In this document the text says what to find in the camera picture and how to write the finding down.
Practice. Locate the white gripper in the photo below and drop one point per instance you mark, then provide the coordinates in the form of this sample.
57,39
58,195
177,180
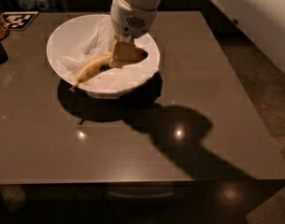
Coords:
129,20

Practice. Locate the yellow banana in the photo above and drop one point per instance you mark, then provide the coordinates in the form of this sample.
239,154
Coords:
98,64

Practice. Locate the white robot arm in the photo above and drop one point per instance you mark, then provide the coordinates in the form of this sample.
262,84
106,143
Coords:
261,21

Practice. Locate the white bowl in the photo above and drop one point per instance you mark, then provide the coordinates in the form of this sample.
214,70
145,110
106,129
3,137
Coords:
70,38

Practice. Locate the white paper liner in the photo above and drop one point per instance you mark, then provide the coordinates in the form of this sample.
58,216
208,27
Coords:
92,34

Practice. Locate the black white fiducial marker card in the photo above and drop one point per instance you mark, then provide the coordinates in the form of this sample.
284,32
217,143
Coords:
19,20

